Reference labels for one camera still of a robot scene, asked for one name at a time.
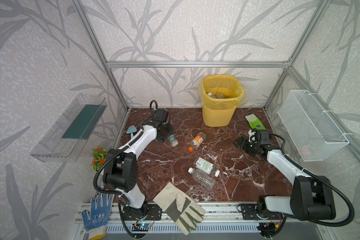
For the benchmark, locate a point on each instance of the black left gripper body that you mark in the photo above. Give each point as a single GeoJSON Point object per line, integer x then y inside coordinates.
{"type": "Point", "coordinates": [167, 133]}

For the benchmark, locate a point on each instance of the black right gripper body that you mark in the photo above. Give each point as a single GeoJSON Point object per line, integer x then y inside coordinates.
{"type": "Point", "coordinates": [246, 144]}

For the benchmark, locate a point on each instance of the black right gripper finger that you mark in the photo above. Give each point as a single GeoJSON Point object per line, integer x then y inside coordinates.
{"type": "Point", "coordinates": [243, 140]}
{"type": "Point", "coordinates": [241, 144]}

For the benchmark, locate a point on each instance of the clear bottle bird label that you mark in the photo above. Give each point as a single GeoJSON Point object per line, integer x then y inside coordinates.
{"type": "Point", "coordinates": [173, 140]}

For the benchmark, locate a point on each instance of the clear bottle white cap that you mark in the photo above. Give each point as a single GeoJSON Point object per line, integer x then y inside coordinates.
{"type": "Point", "coordinates": [220, 96]}

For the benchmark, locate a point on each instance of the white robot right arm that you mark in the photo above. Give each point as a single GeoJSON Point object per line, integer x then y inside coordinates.
{"type": "Point", "coordinates": [312, 197]}

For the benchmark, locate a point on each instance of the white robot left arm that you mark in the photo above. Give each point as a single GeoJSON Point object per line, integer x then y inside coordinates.
{"type": "Point", "coordinates": [119, 174]}

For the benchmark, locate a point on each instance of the yellow ribbed plastic bin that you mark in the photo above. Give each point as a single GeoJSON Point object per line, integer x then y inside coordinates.
{"type": "Point", "coordinates": [220, 117]}

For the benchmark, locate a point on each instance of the yellow bin liner bag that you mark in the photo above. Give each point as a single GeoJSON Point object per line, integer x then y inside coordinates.
{"type": "Point", "coordinates": [236, 94]}

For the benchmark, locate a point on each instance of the green black rubber glove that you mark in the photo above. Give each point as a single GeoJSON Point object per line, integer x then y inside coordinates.
{"type": "Point", "coordinates": [254, 122]}

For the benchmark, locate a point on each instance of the light blue garden trowel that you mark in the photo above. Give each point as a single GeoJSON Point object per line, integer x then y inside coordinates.
{"type": "Point", "coordinates": [131, 131]}

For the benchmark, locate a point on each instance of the orange label bottle upper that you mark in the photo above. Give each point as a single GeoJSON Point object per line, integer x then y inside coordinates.
{"type": "Point", "coordinates": [197, 141]}

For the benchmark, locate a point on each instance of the clear ribbed bottle front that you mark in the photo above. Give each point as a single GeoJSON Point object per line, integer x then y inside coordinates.
{"type": "Point", "coordinates": [205, 180]}

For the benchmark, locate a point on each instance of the artificial flower plant pot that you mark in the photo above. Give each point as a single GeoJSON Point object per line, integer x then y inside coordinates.
{"type": "Point", "coordinates": [98, 157]}

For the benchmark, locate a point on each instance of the beige leather work glove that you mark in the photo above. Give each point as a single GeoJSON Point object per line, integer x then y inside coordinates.
{"type": "Point", "coordinates": [181, 208]}

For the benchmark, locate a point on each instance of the blue dotted knit glove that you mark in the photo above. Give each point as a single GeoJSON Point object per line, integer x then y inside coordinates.
{"type": "Point", "coordinates": [96, 219]}

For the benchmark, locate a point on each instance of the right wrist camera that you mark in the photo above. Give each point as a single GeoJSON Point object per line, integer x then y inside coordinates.
{"type": "Point", "coordinates": [252, 137]}

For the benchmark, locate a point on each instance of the white wire mesh basket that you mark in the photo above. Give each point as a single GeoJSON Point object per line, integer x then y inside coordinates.
{"type": "Point", "coordinates": [314, 133]}

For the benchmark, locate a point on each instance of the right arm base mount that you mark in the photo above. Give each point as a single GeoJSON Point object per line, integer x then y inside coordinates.
{"type": "Point", "coordinates": [251, 211]}

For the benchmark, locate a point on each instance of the aluminium front rail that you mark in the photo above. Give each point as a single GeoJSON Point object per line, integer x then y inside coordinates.
{"type": "Point", "coordinates": [206, 212]}

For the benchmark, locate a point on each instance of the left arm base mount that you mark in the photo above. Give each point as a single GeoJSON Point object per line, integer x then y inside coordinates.
{"type": "Point", "coordinates": [138, 213]}

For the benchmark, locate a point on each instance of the clear acrylic wall shelf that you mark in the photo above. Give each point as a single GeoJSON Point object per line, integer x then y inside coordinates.
{"type": "Point", "coordinates": [66, 139]}

